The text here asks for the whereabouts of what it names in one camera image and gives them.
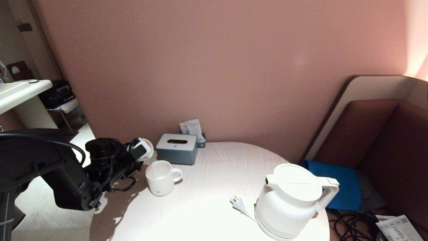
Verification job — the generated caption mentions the brown upholstered sofa bench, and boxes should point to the brown upholstered sofa bench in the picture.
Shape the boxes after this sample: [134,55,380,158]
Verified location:
[301,75,428,231]

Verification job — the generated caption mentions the white round kettle base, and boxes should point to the white round kettle base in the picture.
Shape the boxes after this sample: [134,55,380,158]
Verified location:
[253,205,295,241]

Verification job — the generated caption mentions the black box appliance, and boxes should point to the black box appliance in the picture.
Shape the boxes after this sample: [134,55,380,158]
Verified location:
[38,80,76,109]

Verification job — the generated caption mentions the white ribbed mug with handle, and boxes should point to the white ribbed mug with handle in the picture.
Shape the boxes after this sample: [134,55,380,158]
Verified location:
[145,160,183,196]

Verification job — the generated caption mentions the white electric kettle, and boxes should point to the white electric kettle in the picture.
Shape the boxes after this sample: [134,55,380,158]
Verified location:
[254,163,340,239]

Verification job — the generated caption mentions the black floor cables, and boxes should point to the black floor cables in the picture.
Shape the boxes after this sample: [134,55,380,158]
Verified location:
[326,209,388,241]

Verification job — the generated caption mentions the grey tissue box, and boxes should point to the grey tissue box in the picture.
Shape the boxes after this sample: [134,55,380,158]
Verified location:
[156,134,198,165]

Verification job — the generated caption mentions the white power plug with cord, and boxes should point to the white power plug with cord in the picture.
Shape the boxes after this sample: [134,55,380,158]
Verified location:
[229,196,256,222]

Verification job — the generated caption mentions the white pedestal sink counter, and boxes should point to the white pedestal sink counter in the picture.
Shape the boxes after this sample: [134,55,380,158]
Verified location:
[0,79,60,130]

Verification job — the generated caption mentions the metal stool with white top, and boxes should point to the metal stool with white top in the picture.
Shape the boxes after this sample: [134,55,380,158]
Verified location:
[47,98,81,134]

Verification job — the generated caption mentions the grey cloth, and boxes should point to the grey cloth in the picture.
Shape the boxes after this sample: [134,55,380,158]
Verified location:
[356,171,387,211]

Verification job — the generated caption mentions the thin black camera cable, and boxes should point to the thin black camera cable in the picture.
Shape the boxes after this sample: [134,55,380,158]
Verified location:
[109,177,137,193]

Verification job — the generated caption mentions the clear plastic bag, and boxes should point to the clear plastic bag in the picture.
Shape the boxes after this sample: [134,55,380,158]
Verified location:
[65,106,88,130]

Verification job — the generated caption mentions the printed paper sheet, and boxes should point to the printed paper sheet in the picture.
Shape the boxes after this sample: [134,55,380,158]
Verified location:
[374,215,424,241]

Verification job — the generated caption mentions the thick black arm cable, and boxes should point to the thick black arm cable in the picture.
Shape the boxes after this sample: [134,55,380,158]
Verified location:
[0,132,87,167]

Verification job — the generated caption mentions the brown wooden tissue holder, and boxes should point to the brown wooden tissue holder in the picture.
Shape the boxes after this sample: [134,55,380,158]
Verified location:
[6,61,33,80]

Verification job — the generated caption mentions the blue cushion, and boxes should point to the blue cushion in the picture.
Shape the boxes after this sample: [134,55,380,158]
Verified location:
[299,161,362,212]

